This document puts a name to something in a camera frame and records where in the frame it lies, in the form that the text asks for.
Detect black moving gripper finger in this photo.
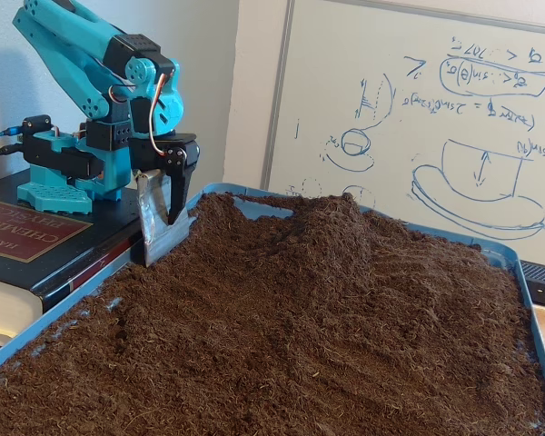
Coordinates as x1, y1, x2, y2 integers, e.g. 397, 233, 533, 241
163, 145, 199, 226

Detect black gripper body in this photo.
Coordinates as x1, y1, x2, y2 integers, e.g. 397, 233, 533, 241
127, 132, 202, 176

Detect grey metal blade gripper finger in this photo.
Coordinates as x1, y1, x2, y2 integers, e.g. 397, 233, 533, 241
134, 168, 197, 269

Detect brown soil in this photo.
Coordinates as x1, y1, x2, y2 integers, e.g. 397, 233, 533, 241
0, 193, 545, 436

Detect black chemistry physics handbook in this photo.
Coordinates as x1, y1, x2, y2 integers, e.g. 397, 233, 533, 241
0, 170, 179, 351

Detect whiteboard with blue drawings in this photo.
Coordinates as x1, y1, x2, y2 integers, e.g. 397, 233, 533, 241
261, 0, 545, 269

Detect blue plastic tray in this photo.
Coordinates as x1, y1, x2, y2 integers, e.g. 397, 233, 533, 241
0, 183, 545, 436

